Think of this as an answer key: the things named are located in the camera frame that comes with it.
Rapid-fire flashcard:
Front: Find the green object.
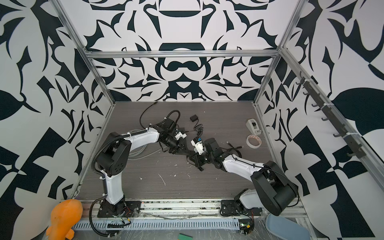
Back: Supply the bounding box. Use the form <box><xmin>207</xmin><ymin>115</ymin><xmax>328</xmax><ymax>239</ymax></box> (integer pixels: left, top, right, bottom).
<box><xmin>178</xmin><ymin>234</ymin><xmax>193</xmax><ymax>240</ymax></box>

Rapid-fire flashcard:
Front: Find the black power adapter with cable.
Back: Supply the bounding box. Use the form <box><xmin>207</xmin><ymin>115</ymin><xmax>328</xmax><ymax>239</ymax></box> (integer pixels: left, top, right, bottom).
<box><xmin>190</xmin><ymin>115</ymin><xmax>204</xmax><ymax>138</ymax></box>

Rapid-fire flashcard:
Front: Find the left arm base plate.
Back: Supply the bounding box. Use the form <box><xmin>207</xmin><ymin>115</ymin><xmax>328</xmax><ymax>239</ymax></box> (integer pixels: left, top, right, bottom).
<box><xmin>97</xmin><ymin>200</ymin><xmax>142</xmax><ymax>218</ymax></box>

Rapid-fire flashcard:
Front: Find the grey blue pad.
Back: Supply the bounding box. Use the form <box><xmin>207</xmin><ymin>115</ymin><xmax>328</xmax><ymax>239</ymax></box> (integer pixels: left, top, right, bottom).
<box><xmin>266</xmin><ymin>214</ymin><xmax>311</xmax><ymax>240</ymax></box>

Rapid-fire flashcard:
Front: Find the roll of tape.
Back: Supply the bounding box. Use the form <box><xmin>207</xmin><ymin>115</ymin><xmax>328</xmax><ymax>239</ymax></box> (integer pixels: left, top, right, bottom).
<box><xmin>246</xmin><ymin>135</ymin><xmax>262</xmax><ymax>149</ymax></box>

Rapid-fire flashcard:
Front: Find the orange plush toy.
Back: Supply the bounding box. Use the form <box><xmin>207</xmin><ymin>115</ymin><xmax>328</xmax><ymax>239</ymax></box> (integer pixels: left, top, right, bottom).
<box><xmin>46</xmin><ymin>199</ymin><xmax>83</xmax><ymax>240</ymax></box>

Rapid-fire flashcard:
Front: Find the grey coiled ethernet cable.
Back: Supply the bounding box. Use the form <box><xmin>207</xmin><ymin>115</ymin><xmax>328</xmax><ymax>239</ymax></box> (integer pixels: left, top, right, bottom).
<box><xmin>128</xmin><ymin>143</ymin><xmax>163</xmax><ymax>161</ymax></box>

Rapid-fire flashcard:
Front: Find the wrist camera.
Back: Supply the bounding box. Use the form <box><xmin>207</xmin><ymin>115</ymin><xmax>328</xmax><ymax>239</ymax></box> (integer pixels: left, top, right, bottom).
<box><xmin>175</xmin><ymin>131</ymin><xmax>187</xmax><ymax>141</ymax></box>
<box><xmin>191</xmin><ymin>137</ymin><xmax>206</xmax><ymax>156</ymax></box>

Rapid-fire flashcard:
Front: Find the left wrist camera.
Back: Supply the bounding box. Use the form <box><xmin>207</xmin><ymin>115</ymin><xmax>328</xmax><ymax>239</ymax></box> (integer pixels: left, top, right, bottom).
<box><xmin>175</xmin><ymin>131</ymin><xmax>187</xmax><ymax>141</ymax></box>

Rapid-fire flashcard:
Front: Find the black short cable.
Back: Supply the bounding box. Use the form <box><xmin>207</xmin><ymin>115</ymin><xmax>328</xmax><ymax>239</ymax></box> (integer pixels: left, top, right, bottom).
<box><xmin>139</xmin><ymin>101</ymin><xmax>159</xmax><ymax>130</ymax></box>

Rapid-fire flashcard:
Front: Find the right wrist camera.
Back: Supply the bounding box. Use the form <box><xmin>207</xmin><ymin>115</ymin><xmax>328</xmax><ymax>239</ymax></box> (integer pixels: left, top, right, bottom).
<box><xmin>191</xmin><ymin>137</ymin><xmax>206</xmax><ymax>156</ymax></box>

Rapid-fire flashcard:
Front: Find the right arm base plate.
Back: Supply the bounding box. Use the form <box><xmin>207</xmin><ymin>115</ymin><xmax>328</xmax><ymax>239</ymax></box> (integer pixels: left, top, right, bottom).
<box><xmin>220</xmin><ymin>200</ymin><xmax>263</xmax><ymax>217</ymax></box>

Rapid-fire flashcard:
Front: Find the white cable duct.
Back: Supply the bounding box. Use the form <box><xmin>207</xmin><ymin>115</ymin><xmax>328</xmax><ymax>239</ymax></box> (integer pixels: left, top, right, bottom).
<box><xmin>71</xmin><ymin>218</ymin><xmax>241</xmax><ymax>232</ymax></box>

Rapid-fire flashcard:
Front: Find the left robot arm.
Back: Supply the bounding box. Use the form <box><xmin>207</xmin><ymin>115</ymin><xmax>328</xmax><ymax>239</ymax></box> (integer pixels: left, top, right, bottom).
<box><xmin>91</xmin><ymin>118</ymin><xmax>191</xmax><ymax>209</ymax></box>

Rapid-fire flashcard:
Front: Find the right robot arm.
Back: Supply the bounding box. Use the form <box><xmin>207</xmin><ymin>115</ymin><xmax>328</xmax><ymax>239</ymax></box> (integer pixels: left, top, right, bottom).
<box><xmin>190</xmin><ymin>138</ymin><xmax>299</xmax><ymax>216</ymax></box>

